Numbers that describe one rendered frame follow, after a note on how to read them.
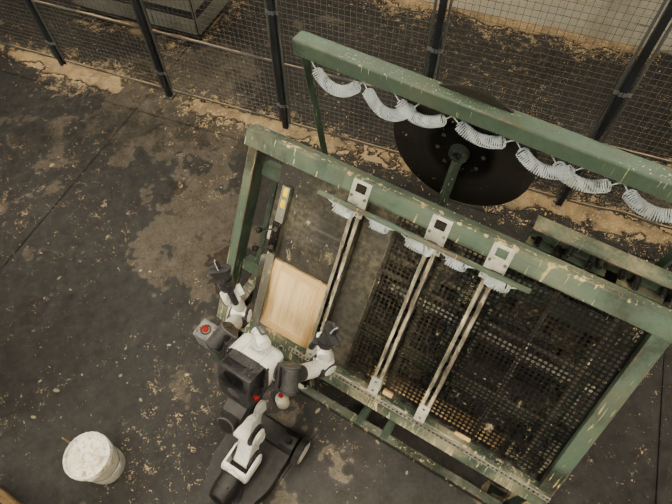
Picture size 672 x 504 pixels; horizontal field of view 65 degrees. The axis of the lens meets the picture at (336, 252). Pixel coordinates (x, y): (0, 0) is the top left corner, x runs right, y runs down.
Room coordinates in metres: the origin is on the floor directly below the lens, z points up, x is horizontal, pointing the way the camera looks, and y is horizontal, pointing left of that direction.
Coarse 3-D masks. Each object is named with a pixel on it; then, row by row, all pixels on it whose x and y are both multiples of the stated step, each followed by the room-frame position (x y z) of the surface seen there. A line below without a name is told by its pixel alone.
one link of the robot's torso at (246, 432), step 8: (256, 408) 0.82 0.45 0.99; (264, 408) 0.85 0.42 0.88; (248, 416) 0.82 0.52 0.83; (256, 416) 0.81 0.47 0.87; (248, 424) 0.79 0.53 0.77; (256, 424) 0.81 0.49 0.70; (240, 432) 0.77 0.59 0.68; (248, 432) 0.76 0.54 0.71; (256, 432) 0.77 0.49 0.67; (248, 440) 0.72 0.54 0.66
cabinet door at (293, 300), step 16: (272, 272) 1.56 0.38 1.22; (288, 272) 1.53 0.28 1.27; (304, 272) 1.51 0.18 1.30; (272, 288) 1.50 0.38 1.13; (288, 288) 1.47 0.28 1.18; (304, 288) 1.45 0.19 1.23; (320, 288) 1.42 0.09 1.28; (272, 304) 1.44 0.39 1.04; (288, 304) 1.41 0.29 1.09; (304, 304) 1.39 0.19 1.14; (320, 304) 1.36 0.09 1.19; (272, 320) 1.38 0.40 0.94; (288, 320) 1.35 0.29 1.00; (304, 320) 1.32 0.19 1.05; (288, 336) 1.29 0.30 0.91; (304, 336) 1.26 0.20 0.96
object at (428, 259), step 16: (432, 224) 1.40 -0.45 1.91; (448, 224) 1.38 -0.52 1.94; (432, 240) 1.36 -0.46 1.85; (432, 256) 1.33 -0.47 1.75; (416, 272) 1.30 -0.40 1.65; (416, 288) 1.25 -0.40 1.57; (416, 304) 1.23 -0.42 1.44; (400, 320) 1.17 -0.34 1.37; (400, 336) 1.10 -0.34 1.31; (384, 352) 1.06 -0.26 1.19; (384, 368) 1.00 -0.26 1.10
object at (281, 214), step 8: (288, 192) 1.78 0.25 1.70; (280, 200) 1.77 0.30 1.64; (288, 200) 1.76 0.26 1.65; (280, 208) 1.75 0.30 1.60; (288, 208) 1.76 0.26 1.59; (280, 216) 1.72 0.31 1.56; (280, 232) 1.67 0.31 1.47; (280, 240) 1.66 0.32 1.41; (272, 256) 1.60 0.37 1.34; (264, 264) 1.59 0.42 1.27; (272, 264) 1.58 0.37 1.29; (264, 272) 1.56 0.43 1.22; (264, 280) 1.53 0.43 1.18; (264, 288) 1.50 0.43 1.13; (264, 296) 1.47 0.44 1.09; (256, 304) 1.45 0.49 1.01; (256, 312) 1.42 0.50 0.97; (256, 320) 1.39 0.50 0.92
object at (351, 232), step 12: (360, 180) 1.64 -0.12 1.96; (360, 204) 1.57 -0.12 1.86; (348, 216) 1.47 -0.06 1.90; (360, 216) 1.53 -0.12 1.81; (348, 228) 1.54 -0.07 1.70; (360, 228) 1.56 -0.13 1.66; (348, 240) 1.52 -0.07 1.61; (348, 252) 1.46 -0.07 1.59; (336, 264) 1.44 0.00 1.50; (348, 264) 1.46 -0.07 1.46; (336, 276) 1.40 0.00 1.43; (336, 288) 1.36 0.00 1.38; (324, 300) 1.34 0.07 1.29; (336, 300) 1.35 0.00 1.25; (324, 312) 1.31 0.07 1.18; (312, 336) 1.22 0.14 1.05
